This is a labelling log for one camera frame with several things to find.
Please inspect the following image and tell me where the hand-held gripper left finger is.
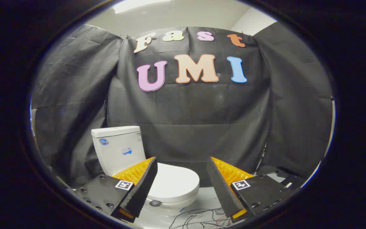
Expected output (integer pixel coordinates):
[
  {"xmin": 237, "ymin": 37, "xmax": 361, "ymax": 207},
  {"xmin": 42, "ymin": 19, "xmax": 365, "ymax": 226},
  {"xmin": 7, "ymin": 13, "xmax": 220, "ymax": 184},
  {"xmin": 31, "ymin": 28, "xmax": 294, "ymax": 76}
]
[{"xmin": 75, "ymin": 156, "xmax": 159, "ymax": 223}]

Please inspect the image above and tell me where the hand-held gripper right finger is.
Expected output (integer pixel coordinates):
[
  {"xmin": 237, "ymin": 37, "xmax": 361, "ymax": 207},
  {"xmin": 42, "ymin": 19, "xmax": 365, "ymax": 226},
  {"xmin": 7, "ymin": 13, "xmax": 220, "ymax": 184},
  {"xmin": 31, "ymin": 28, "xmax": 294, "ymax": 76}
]
[{"xmin": 207, "ymin": 156, "xmax": 298, "ymax": 223}]

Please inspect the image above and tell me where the white toilet lid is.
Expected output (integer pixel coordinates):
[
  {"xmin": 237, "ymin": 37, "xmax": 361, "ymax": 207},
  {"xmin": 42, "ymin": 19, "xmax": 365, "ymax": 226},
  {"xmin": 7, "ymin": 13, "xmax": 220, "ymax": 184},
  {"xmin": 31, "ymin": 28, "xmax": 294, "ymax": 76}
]
[{"xmin": 145, "ymin": 163, "xmax": 200, "ymax": 201}]

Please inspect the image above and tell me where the white ceramic toilet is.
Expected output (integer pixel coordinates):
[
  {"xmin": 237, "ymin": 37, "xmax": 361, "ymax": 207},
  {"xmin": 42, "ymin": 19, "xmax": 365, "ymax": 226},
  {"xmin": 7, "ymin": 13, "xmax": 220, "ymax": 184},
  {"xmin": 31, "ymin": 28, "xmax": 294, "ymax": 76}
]
[{"xmin": 91, "ymin": 126, "xmax": 200, "ymax": 217}]

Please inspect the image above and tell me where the black box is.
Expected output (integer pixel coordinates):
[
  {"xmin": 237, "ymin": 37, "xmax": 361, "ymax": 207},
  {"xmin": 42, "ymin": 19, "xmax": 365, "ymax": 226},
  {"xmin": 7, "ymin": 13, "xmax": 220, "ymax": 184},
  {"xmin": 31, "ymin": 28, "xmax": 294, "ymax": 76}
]
[{"xmin": 277, "ymin": 173, "xmax": 306, "ymax": 190}]

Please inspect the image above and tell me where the black backdrop cloth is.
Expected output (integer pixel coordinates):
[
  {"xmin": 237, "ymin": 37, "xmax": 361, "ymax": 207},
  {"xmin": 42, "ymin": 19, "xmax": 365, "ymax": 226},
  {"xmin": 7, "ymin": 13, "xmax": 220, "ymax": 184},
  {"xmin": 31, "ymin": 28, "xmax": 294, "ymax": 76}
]
[{"xmin": 30, "ymin": 24, "xmax": 333, "ymax": 188}]

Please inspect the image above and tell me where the tangle of thin cables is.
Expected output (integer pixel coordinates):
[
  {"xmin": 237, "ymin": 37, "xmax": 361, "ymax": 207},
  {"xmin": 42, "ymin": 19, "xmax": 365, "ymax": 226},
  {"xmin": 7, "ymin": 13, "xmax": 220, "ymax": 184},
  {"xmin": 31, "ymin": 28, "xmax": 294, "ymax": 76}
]
[{"xmin": 169, "ymin": 208, "xmax": 234, "ymax": 229}]

